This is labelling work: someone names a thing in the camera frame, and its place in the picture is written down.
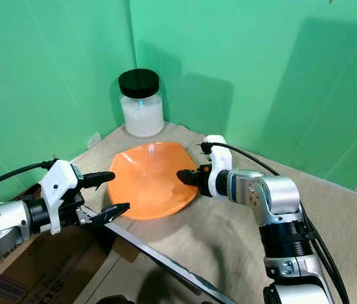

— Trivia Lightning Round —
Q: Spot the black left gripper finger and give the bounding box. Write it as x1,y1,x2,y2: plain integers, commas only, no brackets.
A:
78,170,116,189
87,202,131,228

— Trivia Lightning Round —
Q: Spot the beige burlap table cloth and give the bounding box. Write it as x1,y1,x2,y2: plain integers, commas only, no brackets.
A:
71,122,357,304

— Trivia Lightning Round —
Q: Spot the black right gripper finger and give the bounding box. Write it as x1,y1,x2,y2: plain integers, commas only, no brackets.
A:
176,168,202,189

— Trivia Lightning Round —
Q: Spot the glass jar with black lid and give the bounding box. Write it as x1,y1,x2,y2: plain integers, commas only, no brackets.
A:
118,68,165,139

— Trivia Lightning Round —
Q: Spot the silver table edge rail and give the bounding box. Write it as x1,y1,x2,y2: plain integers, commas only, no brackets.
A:
109,222,239,304

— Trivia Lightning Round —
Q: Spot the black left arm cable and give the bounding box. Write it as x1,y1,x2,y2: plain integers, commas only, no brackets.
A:
0,160,58,194

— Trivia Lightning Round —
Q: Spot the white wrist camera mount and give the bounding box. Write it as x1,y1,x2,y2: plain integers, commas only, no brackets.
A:
201,135,234,201
40,158,80,234

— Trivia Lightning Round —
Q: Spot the orange plastic bowl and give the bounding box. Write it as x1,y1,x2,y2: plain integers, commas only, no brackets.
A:
109,142,204,221

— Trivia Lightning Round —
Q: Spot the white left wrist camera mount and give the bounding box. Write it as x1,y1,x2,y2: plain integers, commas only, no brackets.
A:
40,158,80,234

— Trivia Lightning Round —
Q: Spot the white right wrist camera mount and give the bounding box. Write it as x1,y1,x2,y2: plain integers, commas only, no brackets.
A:
201,135,234,201

